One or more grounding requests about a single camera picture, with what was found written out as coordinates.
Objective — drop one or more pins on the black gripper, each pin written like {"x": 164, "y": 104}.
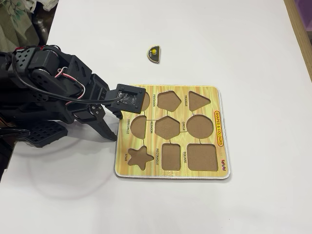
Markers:
{"x": 95, "y": 109}

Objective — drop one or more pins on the black semicircle piece yellow pin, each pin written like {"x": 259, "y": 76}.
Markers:
{"x": 156, "y": 58}

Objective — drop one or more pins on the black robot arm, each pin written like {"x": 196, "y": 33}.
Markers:
{"x": 19, "y": 97}

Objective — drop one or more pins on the wooden shape puzzle board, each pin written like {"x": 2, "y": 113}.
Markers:
{"x": 224, "y": 97}

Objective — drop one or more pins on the black table clamp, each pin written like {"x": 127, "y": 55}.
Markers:
{"x": 12, "y": 133}

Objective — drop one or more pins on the grey metal bottle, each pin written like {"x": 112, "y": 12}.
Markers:
{"x": 42, "y": 31}

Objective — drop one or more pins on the white crumpled plastic bag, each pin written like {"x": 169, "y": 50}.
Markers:
{"x": 46, "y": 5}

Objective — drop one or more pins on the floral green cloth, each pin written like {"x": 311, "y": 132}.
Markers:
{"x": 14, "y": 24}

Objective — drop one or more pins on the purple plastic box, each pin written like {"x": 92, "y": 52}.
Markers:
{"x": 306, "y": 14}

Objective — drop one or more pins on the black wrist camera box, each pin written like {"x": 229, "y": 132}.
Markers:
{"x": 136, "y": 103}

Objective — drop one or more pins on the black grid base plate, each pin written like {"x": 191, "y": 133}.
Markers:
{"x": 46, "y": 134}

